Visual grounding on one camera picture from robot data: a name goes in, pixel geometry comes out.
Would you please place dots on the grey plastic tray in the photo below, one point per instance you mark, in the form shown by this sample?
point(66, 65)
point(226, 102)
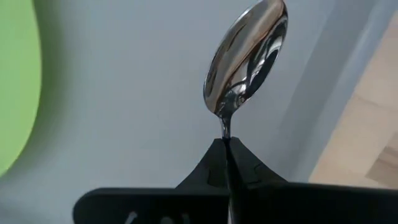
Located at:
point(140, 93)

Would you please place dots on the lime green plate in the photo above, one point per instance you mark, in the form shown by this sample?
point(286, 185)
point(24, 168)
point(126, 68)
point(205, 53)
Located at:
point(15, 77)

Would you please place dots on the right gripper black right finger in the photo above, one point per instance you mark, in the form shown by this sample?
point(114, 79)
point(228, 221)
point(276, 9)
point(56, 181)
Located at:
point(295, 205)

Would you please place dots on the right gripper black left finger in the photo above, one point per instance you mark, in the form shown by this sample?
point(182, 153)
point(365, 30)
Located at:
point(155, 205)

